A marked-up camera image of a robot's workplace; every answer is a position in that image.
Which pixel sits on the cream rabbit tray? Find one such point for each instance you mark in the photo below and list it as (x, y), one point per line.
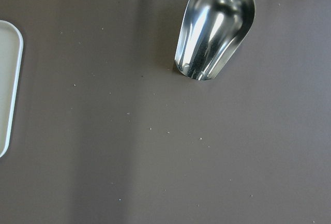
(11, 55)

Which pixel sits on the metal ice scoop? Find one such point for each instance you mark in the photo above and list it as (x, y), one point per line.
(210, 33)

